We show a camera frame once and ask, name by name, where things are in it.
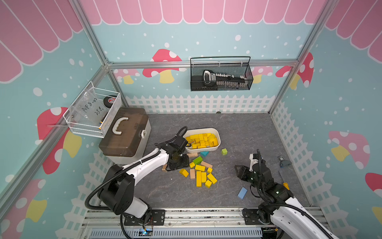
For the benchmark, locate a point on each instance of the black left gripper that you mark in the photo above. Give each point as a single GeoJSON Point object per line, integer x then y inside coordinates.
{"type": "Point", "coordinates": [185, 163]}

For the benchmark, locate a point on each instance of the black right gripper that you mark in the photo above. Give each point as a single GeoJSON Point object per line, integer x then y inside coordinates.
{"type": "Point", "coordinates": [244, 171]}

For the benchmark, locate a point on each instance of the tan wooden block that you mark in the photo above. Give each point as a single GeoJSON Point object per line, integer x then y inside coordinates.
{"type": "Point", "coordinates": [192, 173]}

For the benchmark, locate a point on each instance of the long yellow block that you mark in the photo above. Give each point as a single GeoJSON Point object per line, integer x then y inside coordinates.
{"type": "Point", "coordinates": [198, 178]}

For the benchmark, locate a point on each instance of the white oval plastic tub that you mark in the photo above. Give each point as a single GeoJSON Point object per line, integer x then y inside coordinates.
{"type": "Point", "coordinates": [201, 131]}

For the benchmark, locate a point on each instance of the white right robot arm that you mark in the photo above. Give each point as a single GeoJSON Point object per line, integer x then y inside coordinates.
{"type": "Point", "coordinates": [279, 207]}

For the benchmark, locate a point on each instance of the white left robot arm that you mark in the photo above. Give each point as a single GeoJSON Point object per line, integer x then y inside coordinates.
{"type": "Point", "coordinates": [116, 193]}

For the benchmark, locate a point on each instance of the tan long block near tub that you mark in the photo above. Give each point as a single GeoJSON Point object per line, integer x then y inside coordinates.
{"type": "Point", "coordinates": [193, 154]}

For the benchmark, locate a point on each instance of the green rectangular block centre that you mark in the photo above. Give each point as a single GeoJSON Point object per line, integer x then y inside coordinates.
{"type": "Point", "coordinates": [198, 160]}

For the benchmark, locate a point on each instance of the teal triangular block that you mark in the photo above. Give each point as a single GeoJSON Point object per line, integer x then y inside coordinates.
{"type": "Point", "coordinates": [204, 153]}

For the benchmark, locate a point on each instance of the light blue block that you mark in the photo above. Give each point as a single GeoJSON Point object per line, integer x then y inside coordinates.
{"type": "Point", "coordinates": [242, 193]}

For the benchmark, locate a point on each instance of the tan slanted block centre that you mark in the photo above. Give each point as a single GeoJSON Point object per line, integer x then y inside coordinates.
{"type": "Point", "coordinates": [207, 165]}

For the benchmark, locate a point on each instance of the grey blue clamp tool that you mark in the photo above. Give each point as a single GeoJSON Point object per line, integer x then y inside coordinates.
{"type": "Point", "coordinates": [284, 162]}

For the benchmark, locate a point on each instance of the yellow black screwdriver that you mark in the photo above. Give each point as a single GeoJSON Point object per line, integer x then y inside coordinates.
{"type": "Point", "coordinates": [285, 184]}

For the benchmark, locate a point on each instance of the yellow slanted block right pile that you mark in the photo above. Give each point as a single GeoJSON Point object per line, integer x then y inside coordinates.
{"type": "Point", "coordinates": [211, 178]}

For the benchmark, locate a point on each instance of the small yellow cube pile bottom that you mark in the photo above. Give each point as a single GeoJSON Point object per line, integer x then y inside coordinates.
{"type": "Point", "coordinates": [208, 184]}

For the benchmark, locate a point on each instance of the small green cube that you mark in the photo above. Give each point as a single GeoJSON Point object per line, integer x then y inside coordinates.
{"type": "Point", "coordinates": [224, 151]}

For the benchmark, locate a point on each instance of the brown lidded storage box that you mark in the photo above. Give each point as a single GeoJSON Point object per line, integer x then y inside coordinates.
{"type": "Point", "coordinates": [127, 137]}

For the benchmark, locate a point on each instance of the black tape roll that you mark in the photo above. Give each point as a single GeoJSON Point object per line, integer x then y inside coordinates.
{"type": "Point", "coordinates": [108, 101]}

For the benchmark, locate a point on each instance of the black wire mesh basket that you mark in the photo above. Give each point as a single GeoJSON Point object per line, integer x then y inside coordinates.
{"type": "Point", "coordinates": [231, 73]}

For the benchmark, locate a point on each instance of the clear wire wall basket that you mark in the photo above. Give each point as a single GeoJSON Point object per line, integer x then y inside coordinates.
{"type": "Point", "coordinates": [88, 116]}

